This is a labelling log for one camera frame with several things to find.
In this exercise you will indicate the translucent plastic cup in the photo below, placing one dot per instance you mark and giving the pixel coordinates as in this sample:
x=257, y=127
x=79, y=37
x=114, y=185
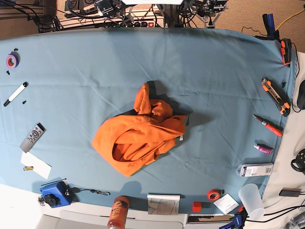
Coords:
x=251, y=199

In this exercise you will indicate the black and white marker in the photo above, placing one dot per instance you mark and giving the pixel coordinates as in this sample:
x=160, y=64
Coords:
x=16, y=93

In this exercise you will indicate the blue spring clamp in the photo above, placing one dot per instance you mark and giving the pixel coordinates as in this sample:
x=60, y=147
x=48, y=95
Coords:
x=238, y=221

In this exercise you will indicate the purple tape roll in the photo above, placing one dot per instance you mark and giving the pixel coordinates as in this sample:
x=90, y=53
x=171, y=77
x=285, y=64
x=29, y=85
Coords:
x=12, y=60

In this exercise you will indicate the small yellow battery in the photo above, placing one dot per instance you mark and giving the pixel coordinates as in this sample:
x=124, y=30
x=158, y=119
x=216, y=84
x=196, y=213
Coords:
x=28, y=168

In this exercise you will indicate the orange drink bottle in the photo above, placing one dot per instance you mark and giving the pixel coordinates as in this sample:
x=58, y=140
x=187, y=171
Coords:
x=118, y=213

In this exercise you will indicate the orange black clamp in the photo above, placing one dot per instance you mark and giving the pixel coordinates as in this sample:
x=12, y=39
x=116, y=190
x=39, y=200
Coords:
x=286, y=51

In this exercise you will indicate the black computer mouse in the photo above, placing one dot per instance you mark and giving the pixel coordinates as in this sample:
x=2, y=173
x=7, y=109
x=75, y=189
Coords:
x=301, y=96

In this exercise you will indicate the blue-grey table cloth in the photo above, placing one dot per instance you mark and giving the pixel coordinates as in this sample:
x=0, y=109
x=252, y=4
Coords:
x=79, y=79

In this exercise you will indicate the plastic blister pack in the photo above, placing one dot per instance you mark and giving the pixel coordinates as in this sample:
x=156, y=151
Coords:
x=255, y=170

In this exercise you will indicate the white paper card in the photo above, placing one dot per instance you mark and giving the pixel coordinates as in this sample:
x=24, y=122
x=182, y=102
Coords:
x=40, y=167

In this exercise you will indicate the grey notebook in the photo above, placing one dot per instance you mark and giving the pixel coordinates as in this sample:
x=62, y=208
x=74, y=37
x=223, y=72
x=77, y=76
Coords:
x=159, y=204

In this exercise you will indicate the black power adapter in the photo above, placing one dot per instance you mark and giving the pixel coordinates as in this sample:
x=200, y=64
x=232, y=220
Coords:
x=290, y=192

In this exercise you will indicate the red screwdriver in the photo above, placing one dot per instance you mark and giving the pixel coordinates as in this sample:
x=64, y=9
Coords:
x=269, y=126

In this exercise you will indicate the grey remote control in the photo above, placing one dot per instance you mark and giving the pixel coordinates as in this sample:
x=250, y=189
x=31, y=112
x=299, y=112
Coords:
x=33, y=136

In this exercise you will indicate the orange t-shirt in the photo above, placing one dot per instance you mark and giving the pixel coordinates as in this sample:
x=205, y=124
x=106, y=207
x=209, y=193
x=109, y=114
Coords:
x=129, y=142

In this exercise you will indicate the power strip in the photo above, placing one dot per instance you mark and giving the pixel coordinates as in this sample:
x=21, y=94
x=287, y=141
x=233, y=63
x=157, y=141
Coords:
x=141, y=24

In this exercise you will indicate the small red cube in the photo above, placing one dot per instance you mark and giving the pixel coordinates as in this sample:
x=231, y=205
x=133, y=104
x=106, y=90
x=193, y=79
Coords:
x=196, y=207

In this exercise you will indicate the orange black utility knife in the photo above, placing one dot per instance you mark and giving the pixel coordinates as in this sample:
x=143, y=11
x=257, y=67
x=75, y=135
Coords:
x=282, y=104

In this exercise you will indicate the blue clamp box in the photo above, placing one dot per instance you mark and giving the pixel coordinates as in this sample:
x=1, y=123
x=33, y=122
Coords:
x=56, y=194

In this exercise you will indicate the red tape roll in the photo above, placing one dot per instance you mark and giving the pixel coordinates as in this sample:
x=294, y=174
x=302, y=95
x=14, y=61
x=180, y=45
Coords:
x=214, y=194

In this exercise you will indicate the purple glue tube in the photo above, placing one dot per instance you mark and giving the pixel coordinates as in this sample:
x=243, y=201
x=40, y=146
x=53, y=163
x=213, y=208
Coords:
x=264, y=149

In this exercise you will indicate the blue black clamp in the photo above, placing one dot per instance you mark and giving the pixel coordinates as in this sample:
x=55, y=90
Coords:
x=272, y=33

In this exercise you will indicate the white square card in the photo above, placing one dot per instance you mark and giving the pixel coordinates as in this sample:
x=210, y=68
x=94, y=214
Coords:
x=226, y=204

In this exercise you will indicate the silver carabiner with strap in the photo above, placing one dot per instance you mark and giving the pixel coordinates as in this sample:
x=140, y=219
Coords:
x=78, y=190

